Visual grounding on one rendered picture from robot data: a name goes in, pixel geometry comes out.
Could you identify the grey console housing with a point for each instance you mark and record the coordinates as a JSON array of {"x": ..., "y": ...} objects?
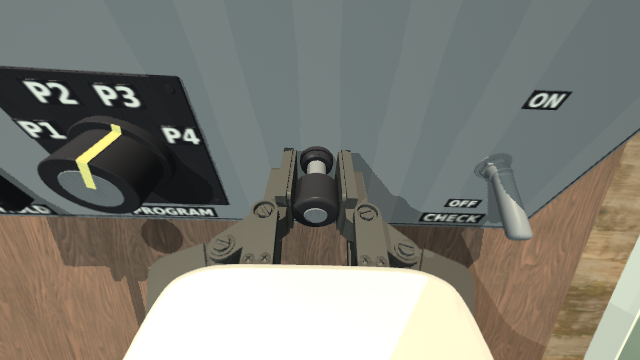
[{"x": 197, "y": 99}]

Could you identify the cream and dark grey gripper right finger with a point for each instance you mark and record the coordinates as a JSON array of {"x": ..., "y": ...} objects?
[{"x": 371, "y": 242}]

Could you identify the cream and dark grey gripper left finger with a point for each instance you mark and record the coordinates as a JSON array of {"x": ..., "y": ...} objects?
[{"x": 256, "y": 239}]

